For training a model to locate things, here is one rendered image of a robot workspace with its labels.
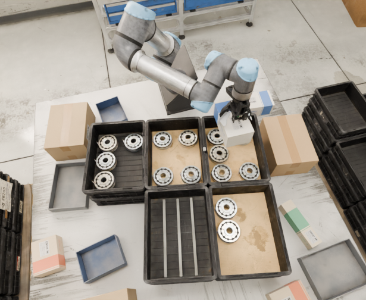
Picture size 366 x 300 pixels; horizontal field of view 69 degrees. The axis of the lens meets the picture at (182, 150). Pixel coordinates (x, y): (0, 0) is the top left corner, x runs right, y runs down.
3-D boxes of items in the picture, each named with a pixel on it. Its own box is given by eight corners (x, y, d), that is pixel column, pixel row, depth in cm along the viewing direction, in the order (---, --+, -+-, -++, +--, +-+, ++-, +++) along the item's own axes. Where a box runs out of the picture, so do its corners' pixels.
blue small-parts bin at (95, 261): (118, 236, 138) (114, 233, 132) (127, 264, 132) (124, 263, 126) (80, 253, 135) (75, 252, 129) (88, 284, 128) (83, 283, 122)
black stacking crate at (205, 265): (148, 197, 136) (144, 190, 126) (206, 194, 136) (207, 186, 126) (147, 284, 117) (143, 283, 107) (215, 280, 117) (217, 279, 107)
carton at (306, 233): (277, 208, 143) (281, 204, 138) (287, 202, 144) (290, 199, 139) (307, 249, 133) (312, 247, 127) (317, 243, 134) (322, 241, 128)
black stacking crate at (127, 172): (97, 134, 155) (91, 123, 145) (148, 131, 155) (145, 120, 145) (90, 200, 137) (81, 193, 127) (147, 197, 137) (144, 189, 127)
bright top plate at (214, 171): (210, 164, 139) (210, 163, 139) (230, 163, 139) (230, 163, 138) (212, 183, 134) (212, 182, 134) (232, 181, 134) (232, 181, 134)
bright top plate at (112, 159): (97, 152, 144) (97, 152, 144) (116, 152, 144) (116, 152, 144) (94, 169, 140) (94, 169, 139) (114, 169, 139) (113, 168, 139)
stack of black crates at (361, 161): (315, 163, 215) (335, 141, 185) (350, 155, 218) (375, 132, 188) (341, 210, 197) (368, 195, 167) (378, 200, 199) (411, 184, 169)
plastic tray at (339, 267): (319, 303, 122) (324, 303, 117) (296, 258, 131) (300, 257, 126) (369, 281, 125) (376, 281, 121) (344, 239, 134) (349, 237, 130)
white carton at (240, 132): (212, 113, 131) (213, 101, 123) (235, 108, 132) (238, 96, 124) (225, 147, 122) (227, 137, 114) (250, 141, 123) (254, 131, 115)
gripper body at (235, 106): (232, 124, 111) (236, 106, 100) (225, 108, 115) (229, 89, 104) (249, 120, 112) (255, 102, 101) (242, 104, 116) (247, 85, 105)
